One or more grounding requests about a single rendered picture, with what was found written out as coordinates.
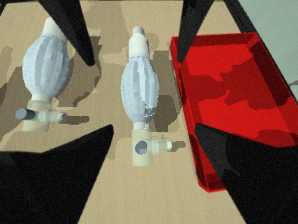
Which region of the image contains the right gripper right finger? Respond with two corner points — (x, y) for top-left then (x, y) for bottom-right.
(194, 123), (298, 224)

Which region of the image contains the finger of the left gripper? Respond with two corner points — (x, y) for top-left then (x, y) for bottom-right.
(37, 0), (95, 66)
(177, 0), (215, 63)

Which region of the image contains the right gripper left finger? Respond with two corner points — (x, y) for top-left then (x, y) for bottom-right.
(0, 125), (114, 224)

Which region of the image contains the red tray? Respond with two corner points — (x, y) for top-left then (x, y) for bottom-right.
(170, 33), (298, 193)

